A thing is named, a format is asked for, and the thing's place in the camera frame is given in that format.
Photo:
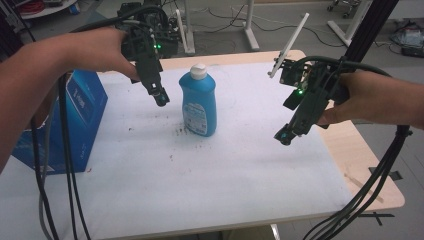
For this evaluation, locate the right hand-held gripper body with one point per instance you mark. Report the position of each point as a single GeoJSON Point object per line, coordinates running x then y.
{"type": "Point", "coordinates": [313, 96]}

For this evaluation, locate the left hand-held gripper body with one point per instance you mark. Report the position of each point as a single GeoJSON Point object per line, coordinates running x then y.
{"type": "Point", "coordinates": [146, 63]}

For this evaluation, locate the blue bottle with white cap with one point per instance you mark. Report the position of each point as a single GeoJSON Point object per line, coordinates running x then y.
{"type": "Point", "coordinates": [200, 103]}

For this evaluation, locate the blue cardboard box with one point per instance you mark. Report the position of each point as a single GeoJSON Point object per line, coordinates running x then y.
{"type": "Point", "coordinates": [83, 110]}

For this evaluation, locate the person's right hand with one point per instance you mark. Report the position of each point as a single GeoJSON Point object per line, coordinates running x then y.
{"type": "Point", "coordinates": [361, 100]}

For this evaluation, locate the person's left hand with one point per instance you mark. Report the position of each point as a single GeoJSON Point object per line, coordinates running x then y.
{"type": "Point", "coordinates": [100, 50]}

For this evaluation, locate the desk with white legs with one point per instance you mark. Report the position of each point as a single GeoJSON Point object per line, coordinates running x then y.
{"type": "Point", "coordinates": [250, 30]}
{"type": "Point", "coordinates": [346, 30]}

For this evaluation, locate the white table mat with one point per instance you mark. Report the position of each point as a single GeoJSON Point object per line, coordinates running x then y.
{"type": "Point", "coordinates": [206, 173]}

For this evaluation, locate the black metal stand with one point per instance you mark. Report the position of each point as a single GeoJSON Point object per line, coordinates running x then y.
{"type": "Point", "coordinates": [370, 26]}

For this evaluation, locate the black floor tape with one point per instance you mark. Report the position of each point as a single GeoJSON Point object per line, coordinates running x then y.
{"type": "Point", "coordinates": [378, 216]}
{"type": "Point", "coordinates": [393, 174]}

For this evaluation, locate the round white table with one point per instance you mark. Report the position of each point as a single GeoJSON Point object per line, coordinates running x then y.
{"type": "Point", "coordinates": [50, 9]}

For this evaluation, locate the blue bag on floor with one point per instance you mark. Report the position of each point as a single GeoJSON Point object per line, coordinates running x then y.
{"type": "Point", "coordinates": [411, 40]}

